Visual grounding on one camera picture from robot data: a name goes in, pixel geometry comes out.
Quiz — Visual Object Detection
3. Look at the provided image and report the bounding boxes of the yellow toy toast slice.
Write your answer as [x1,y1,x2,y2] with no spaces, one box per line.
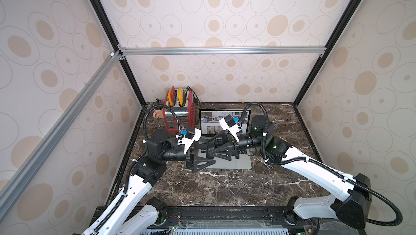
[177,88,187,107]

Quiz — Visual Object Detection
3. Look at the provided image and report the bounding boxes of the left black frame post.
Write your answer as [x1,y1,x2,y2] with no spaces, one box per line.
[77,0,147,107]

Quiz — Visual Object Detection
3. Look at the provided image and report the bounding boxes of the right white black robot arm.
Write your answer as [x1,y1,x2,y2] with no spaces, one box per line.
[206,102,403,230]

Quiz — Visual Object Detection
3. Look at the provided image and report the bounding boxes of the silver open laptop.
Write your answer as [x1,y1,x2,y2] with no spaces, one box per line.
[199,109,251,170]

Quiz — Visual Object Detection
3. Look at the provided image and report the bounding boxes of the black frame post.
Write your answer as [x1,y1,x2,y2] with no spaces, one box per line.
[293,0,378,107]
[77,0,147,107]

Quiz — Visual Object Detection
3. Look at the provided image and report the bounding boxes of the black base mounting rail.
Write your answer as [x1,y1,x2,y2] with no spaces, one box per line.
[85,205,367,235]

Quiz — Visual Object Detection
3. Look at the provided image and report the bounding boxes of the red chrome toaster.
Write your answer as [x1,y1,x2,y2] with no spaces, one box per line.
[163,87,196,133]

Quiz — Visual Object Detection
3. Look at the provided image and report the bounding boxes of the horizontal silver aluminium bar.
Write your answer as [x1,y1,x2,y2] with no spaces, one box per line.
[121,46,327,56]

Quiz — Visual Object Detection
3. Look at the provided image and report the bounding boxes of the black toaster power cable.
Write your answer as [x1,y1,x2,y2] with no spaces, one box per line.
[186,86,202,105]

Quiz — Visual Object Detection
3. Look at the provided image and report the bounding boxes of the right black frame post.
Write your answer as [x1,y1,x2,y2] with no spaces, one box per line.
[293,0,378,107]

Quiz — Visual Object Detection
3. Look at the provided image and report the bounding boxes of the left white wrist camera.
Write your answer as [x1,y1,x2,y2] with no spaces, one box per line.
[176,127,202,154]

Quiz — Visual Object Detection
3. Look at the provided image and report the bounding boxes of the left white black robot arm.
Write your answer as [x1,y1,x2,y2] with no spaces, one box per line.
[84,104,202,235]

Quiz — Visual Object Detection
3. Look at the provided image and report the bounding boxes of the red toy toast slice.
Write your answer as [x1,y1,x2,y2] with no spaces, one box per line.
[167,86,176,107]

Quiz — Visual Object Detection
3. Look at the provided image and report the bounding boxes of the diagonal silver aluminium bar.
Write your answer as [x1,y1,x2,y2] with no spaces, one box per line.
[1,50,121,222]

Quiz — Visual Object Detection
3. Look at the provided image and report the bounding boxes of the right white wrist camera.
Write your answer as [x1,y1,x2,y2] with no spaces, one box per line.
[219,115,240,141]

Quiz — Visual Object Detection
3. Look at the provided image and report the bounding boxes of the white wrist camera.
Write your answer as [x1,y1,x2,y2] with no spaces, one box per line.
[176,127,202,154]
[219,115,240,141]

